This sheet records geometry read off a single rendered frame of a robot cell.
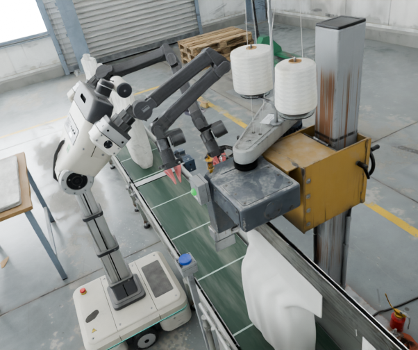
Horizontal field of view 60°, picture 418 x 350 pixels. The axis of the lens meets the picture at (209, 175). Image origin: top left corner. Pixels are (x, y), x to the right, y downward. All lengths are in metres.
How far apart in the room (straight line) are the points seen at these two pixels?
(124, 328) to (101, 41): 7.21
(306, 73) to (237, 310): 1.34
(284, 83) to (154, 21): 7.93
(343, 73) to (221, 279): 1.37
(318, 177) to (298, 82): 0.38
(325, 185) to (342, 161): 0.11
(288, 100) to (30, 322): 2.43
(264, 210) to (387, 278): 1.68
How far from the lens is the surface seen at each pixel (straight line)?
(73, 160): 1.73
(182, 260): 1.71
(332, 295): 1.26
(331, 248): 1.83
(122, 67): 2.03
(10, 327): 3.10
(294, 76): 1.20
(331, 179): 1.45
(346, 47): 1.35
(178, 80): 1.53
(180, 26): 9.29
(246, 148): 1.30
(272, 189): 1.22
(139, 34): 8.96
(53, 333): 2.88
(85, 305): 2.54
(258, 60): 1.39
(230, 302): 2.11
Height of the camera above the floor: 2.07
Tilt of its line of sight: 33 degrees down
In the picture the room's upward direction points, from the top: 11 degrees counter-clockwise
